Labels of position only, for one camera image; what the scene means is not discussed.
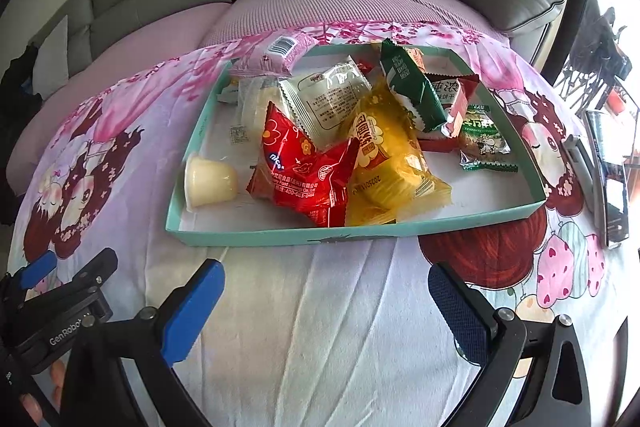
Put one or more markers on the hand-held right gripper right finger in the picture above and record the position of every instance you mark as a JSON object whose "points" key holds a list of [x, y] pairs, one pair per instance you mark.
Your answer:
{"points": [[457, 312]]}

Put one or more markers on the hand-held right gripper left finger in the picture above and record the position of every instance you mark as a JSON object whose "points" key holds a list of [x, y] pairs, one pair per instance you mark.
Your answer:
{"points": [[192, 307]]}

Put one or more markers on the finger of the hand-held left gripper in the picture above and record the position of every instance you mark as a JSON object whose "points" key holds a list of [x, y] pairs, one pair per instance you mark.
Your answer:
{"points": [[35, 272], [92, 269]]}

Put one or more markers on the teal cardboard tray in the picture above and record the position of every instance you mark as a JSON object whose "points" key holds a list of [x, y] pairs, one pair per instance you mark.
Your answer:
{"points": [[480, 202]]}

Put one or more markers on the yellow jelly cup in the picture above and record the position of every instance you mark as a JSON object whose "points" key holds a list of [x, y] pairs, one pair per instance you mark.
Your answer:
{"points": [[210, 182]]}

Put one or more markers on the yellow snack packet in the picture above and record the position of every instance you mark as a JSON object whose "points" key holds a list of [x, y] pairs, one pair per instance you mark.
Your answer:
{"points": [[395, 157]]}

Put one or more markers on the small green-white snack packet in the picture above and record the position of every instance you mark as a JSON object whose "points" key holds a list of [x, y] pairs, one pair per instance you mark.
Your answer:
{"points": [[482, 139]]}

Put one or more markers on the red snack packet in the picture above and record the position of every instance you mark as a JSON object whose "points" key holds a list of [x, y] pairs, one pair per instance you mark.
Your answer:
{"points": [[300, 167]]}

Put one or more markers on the bun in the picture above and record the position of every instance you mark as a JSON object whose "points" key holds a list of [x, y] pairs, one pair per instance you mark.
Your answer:
{"points": [[255, 107]]}

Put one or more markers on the red-white snack packet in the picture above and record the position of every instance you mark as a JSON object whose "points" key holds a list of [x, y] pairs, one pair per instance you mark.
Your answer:
{"points": [[452, 99]]}

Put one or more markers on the green snack packet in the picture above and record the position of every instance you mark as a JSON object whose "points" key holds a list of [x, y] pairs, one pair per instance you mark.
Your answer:
{"points": [[407, 82]]}

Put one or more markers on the white snack packet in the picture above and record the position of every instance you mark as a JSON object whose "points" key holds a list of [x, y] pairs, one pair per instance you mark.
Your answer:
{"points": [[325, 99]]}

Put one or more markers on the pink snack packet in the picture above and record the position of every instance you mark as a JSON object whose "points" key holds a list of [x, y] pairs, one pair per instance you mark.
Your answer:
{"points": [[265, 57]]}

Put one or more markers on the person's left hand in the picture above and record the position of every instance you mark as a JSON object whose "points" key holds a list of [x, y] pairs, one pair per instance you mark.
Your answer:
{"points": [[58, 379]]}

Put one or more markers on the printed blanket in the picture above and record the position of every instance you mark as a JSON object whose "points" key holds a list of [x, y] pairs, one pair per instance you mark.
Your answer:
{"points": [[325, 307]]}

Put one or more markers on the silver metal object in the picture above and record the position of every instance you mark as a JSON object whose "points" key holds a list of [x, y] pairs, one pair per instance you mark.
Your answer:
{"points": [[580, 167]]}

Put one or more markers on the black flat device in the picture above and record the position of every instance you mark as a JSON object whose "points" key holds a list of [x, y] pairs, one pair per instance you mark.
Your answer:
{"points": [[612, 187]]}

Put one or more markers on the orange snack packet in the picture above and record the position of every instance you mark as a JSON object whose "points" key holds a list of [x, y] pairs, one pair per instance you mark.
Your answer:
{"points": [[415, 57]]}

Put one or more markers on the black outdoor furniture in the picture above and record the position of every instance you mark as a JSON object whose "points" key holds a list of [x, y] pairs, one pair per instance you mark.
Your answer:
{"points": [[600, 52]]}

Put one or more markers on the pink sofa cover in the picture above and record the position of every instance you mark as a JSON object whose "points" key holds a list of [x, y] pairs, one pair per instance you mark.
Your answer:
{"points": [[280, 7]]}

